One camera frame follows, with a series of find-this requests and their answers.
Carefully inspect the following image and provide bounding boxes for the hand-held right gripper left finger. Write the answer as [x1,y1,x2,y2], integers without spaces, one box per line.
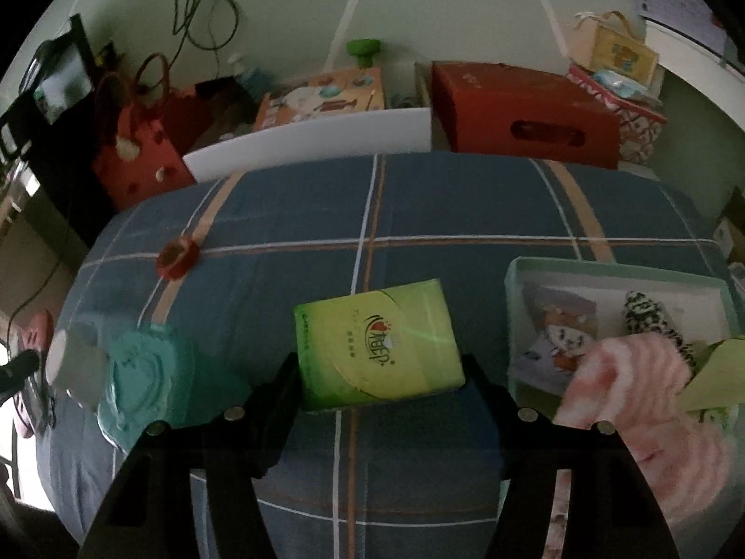
[78,352,304,559]

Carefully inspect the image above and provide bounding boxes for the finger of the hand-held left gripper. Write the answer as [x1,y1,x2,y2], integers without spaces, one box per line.
[0,349,41,405]

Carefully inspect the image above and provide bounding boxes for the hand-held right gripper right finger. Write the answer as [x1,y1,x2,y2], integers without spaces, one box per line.
[460,352,682,559]

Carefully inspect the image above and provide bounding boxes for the purple baby wipes packet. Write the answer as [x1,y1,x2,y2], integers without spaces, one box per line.
[515,282,602,389]

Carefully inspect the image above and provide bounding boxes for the green tissue packet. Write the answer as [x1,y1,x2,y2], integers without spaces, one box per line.
[292,278,467,412]

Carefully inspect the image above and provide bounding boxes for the pink striped fluffy cloth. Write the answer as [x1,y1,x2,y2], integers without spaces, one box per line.
[550,334,735,532]

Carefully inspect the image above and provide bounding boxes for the mint green tray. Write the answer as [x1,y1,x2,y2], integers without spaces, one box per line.
[503,256,745,414]

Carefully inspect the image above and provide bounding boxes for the leopard print scrunchie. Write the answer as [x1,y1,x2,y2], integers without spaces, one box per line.
[624,290,700,375]

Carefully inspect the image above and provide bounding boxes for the light green cloth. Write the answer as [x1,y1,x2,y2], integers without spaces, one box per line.
[678,338,745,421]

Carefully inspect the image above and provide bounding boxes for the pink round stool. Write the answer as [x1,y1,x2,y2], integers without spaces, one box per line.
[13,311,57,440]

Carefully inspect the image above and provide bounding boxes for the white pill bottle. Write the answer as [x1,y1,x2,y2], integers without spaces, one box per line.
[45,329,109,409]

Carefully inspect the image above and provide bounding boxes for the teal plastic toy box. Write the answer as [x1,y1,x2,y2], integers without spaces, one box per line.
[96,325,203,450]

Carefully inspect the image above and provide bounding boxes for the red tape roll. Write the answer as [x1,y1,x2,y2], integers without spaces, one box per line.
[157,237,203,280]

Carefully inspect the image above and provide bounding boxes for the blue plaid blanket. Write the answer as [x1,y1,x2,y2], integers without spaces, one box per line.
[35,151,735,559]

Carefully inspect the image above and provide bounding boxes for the red tote bag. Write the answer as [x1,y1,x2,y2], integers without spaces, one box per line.
[90,52,200,211]

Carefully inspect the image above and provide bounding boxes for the black appliance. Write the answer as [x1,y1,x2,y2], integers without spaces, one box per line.
[0,14,97,165]

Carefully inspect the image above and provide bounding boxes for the red cardboard box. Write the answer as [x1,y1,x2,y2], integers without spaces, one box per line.
[431,61,622,171]

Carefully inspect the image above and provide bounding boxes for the red patterned box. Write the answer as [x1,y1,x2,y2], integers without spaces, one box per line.
[567,67,668,168]

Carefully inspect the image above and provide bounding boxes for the orange printed box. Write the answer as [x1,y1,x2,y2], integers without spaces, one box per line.
[254,67,386,132]

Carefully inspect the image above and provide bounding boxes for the green plastic toy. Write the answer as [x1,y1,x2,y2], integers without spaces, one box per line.
[346,38,383,69]

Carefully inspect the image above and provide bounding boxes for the black charging cable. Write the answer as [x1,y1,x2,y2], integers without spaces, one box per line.
[0,210,82,356]

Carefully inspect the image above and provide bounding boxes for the beige box with handle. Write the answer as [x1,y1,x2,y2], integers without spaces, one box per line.
[567,10,661,81]

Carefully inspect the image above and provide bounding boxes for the black wall cables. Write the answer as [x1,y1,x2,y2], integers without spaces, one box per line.
[170,0,241,71]

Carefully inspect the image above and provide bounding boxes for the wall calendar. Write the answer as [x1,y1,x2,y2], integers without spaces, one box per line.
[637,0,730,55]

